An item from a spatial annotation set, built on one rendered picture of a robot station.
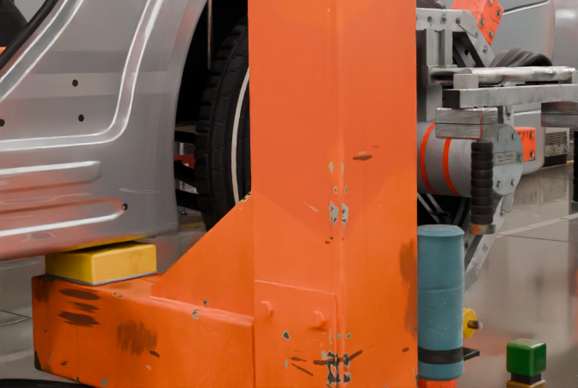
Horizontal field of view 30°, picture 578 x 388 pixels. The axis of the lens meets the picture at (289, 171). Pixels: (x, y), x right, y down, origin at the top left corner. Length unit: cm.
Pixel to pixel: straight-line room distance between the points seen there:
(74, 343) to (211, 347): 32
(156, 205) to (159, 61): 24
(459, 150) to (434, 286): 24
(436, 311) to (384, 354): 45
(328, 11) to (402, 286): 38
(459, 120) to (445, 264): 26
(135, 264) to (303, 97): 55
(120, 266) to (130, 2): 43
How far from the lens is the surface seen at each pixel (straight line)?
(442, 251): 184
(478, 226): 175
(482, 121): 173
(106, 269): 175
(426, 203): 217
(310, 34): 134
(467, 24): 208
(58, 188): 167
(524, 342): 145
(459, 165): 190
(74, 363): 179
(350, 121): 133
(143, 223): 178
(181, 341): 157
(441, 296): 186
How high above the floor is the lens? 102
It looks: 6 degrees down
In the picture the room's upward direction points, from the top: 1 degrees counter-clockwise
